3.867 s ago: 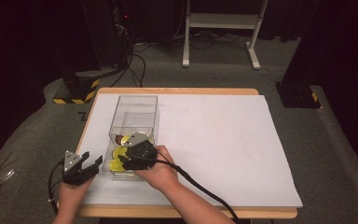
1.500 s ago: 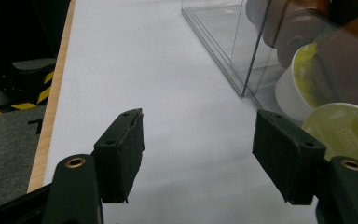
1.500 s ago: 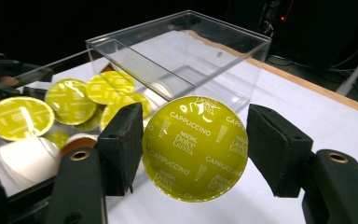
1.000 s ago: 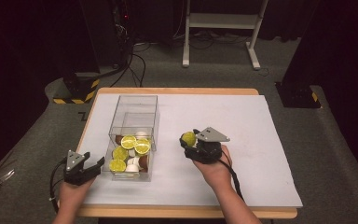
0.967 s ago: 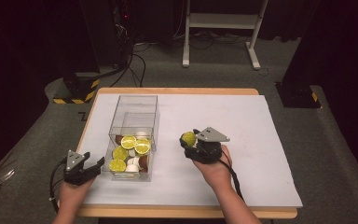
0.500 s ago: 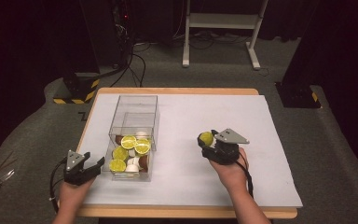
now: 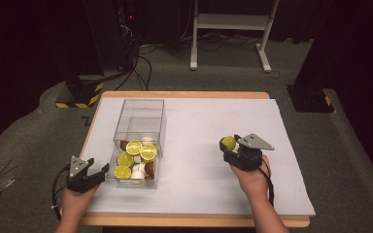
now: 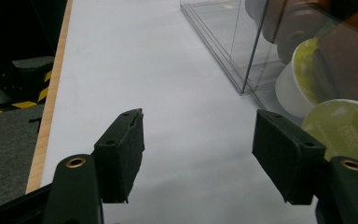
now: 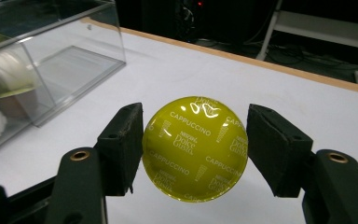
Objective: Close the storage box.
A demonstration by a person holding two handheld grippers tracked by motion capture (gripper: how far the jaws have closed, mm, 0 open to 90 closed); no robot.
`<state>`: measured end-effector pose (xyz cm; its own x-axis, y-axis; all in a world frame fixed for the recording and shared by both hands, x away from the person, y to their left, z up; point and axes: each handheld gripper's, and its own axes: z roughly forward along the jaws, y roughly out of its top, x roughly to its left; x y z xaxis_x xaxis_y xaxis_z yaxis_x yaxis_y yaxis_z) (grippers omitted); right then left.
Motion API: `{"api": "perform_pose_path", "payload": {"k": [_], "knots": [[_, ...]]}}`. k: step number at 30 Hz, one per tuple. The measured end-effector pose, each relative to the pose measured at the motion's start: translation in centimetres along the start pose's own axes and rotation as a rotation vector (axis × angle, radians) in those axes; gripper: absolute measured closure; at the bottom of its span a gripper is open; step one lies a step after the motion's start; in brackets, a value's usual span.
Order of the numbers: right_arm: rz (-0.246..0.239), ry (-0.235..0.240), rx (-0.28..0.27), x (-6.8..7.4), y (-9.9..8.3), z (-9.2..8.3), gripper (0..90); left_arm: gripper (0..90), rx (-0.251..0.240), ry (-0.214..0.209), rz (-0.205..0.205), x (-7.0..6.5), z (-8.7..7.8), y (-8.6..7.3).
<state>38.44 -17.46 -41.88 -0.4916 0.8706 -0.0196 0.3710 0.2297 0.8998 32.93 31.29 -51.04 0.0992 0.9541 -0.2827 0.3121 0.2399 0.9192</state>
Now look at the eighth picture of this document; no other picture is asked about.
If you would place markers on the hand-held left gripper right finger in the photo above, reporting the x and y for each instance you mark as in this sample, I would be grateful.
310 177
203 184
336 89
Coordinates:
287 155

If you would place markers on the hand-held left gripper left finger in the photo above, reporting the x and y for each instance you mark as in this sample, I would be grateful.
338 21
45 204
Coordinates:
121 155

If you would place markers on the clear plastic box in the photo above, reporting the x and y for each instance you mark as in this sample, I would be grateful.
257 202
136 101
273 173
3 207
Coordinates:
230 46

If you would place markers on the white table sheet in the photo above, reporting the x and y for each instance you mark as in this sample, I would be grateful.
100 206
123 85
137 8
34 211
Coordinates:
180 124

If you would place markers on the black yellow striped stand base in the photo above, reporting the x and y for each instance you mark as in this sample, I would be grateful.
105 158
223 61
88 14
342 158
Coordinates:
21 81

